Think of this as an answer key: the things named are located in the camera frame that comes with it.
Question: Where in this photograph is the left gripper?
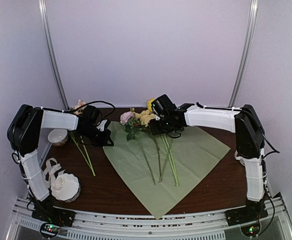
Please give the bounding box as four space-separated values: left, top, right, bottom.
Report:
79 125 114 147

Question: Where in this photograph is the cream fake flower bunch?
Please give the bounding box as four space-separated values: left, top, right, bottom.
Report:
133 109 162 176

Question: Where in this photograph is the yellow fake flower stem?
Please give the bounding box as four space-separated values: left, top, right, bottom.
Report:
147 94 181 187

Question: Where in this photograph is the green wrapping paper sheet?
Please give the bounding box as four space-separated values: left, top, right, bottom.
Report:
103 122 230 219

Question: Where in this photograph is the blue fake flower stem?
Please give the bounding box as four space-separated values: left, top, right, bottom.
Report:
158 134 175 183

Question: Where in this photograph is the pink fake flower stem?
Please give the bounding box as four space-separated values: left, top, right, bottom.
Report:
120 110 152 141

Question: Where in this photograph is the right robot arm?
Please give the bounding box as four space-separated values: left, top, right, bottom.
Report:
149 94 266 221

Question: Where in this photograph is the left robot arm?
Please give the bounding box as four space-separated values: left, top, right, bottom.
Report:
7 104 114 202

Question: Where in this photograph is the peach fake flower stem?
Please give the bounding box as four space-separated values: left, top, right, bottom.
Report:
68 99 96 177

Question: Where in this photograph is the small white bowl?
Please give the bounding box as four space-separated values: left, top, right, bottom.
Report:
47 129 68 147

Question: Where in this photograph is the white ribbon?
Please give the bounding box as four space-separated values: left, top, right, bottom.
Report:
42 157 62 189

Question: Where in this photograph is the white scalloped dish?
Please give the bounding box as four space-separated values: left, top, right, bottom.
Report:
50 173 81 203

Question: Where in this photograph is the white patterned mug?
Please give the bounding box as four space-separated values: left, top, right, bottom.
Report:
234 150 245 166

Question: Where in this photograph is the front aluminium rail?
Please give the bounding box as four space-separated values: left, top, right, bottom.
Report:
5 197 292 240

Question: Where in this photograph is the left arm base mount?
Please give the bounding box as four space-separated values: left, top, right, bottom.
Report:
26 194 76 240

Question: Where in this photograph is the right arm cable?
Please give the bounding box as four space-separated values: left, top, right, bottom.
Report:
259 132 281 223

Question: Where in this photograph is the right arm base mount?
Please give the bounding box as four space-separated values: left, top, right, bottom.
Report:
225 198 268 238

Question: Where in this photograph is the aluminium corner frame post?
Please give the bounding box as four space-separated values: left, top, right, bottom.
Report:
228 0 259 107

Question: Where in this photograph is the left aluminium frame post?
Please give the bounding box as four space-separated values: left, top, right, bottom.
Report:
38 0 69 110

